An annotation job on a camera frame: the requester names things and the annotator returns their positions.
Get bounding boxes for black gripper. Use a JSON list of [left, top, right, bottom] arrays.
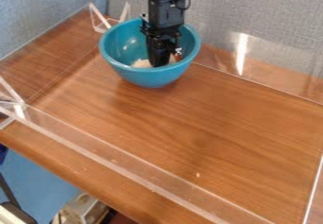
[[142, 0, 187, 67]]

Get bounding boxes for black stand leg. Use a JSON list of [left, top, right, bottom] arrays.
[[0, 173, 37, 224]]

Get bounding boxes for blue bowl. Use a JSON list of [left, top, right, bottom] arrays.
[[99, 18, 202, 88]]

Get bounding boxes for clear acrylic tray walls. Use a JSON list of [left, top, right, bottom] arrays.
[[0, 9, 323, 224]]

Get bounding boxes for white power strip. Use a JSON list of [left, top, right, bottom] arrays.
[[51, 192, 110, 224]]

